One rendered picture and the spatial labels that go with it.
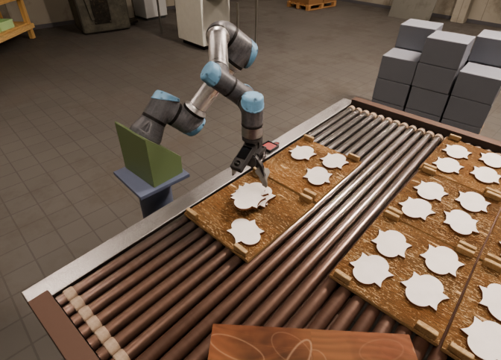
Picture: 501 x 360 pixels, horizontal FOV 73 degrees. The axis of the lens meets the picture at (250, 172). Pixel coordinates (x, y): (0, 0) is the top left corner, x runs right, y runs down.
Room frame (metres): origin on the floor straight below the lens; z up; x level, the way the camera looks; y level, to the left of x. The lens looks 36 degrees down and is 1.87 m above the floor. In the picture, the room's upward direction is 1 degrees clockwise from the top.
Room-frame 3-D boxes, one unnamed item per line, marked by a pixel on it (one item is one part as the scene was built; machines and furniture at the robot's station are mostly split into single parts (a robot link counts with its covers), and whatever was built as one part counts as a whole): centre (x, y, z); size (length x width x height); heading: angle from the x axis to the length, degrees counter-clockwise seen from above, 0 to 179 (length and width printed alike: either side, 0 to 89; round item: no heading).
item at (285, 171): (1.35, -0.28, 0.93); 0.41 x 0.35 x 0.02; 139
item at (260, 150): (1.06, -0.01, 1.20); 0.09 x 0.08 x 0.12; 151
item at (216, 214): (1.04, 0.00, 0.93); 0.41 x 0.35 x 0.02; 138
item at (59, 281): (1.40, 0.01, 0.88); 2.08 x 0.09 x 0.06; 139
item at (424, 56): (3.44, -1.94, 0.53); 1.08 x 0.72 x 1.07; 53
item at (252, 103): (1.06, 0.00, 1.36); 0.09 x 0.08 x 0.11; 14
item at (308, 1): (10.74, -1.66, 0.22); 1.24 x 0.85 x 0.45; 134
